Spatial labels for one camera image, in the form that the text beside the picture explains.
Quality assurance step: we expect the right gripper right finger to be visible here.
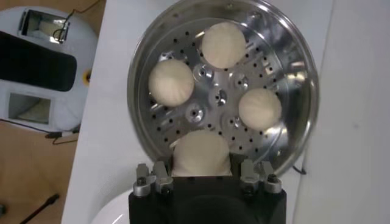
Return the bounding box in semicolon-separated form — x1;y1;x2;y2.
230;153;283;195

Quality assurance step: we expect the stainless steel steamer basket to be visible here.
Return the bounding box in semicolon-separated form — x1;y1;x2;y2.
126;0;320;177

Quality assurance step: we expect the white robot body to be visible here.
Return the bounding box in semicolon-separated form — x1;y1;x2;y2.
0;5;99;133

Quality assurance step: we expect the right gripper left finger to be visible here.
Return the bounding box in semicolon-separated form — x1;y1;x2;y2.
133;160;174;197

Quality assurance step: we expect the white round plate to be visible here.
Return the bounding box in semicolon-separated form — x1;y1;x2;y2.
90;188;132;224

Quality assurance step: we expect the white steamed baozi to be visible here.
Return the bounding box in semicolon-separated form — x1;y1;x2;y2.
200;21;247;69
238;88;283;131
148;59;195;107
171;130;233;177

